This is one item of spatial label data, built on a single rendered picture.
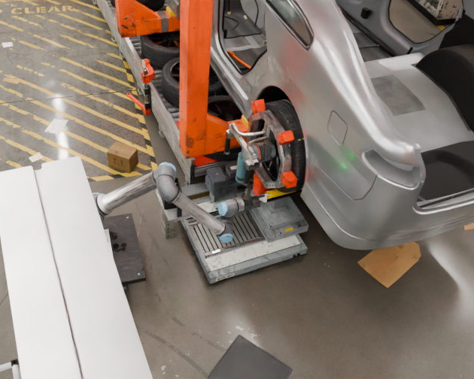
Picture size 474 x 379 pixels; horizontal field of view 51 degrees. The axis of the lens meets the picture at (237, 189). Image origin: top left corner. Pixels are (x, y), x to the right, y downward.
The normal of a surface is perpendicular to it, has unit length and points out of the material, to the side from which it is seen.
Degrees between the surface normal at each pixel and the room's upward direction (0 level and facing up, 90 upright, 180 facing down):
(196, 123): 90
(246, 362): 0
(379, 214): 90
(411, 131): 22
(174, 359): 0
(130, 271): 0
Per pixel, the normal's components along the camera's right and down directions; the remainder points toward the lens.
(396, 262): 0.07, -0.69
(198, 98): 0.40, 0.68
